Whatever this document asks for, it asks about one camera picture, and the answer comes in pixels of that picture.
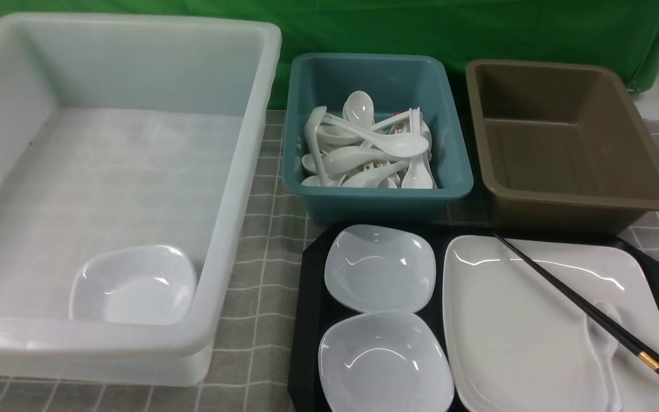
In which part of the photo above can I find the white bowl in bin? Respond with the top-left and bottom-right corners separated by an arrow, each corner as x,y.
69,244 -> 198,326

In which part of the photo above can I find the white bowl tray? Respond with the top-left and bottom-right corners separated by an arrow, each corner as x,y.
318,311 -> 455,411
324,224 -> 436,313

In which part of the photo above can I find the white spoon left leaning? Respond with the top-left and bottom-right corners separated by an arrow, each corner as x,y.
304,105 -> 330,186

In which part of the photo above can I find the green backdrop cloth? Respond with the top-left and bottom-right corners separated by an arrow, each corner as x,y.
0,1 -> 659,109

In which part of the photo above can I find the brown plastic bin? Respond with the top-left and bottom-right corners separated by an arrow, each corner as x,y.
466,60 -> 659,235

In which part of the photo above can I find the large white square plate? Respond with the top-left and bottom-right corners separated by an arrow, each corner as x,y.
442,235 -> 659,411

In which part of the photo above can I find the teal plastic bin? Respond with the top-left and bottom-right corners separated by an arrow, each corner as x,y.
282,54 -> 474,224

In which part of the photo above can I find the white ceramic soup spoon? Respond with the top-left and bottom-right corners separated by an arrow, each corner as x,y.
583,316 -> 624,411

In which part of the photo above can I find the black serving tray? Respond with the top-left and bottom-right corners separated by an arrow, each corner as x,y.
288,223 -> 659,411

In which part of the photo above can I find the large translucent white bin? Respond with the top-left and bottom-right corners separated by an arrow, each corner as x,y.
0,13 -> 282,387

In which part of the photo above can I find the white spoon upright back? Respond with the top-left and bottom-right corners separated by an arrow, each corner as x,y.
343,90 -> 375,127

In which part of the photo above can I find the white spoon front right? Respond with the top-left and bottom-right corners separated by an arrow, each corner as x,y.
401,108 -> 436,189

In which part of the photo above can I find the black chopstick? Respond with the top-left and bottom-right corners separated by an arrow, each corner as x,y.
493,232 -> 659,375
558,285 -> 659,375

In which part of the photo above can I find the grey checked tablecloth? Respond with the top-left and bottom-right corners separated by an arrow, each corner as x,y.
0,110 -> 659,411

